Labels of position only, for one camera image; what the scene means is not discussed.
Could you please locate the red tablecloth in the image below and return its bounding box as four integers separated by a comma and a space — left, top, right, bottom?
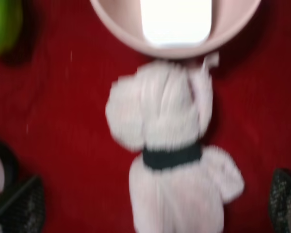
0, 0, 291, 233

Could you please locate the pink rolled towel black band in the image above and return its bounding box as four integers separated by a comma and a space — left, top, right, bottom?
105, 53, 244, 233

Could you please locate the pink ribbed bowl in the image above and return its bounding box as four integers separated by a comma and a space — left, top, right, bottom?
91, 0, 260, 59

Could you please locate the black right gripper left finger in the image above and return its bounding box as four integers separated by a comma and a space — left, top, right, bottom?
0, 175, 46, 233

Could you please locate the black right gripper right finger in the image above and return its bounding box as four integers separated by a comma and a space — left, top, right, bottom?
268, 168, 291, 233

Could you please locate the green mango fruit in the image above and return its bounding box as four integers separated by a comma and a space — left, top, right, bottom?
0, 0, 23, 55

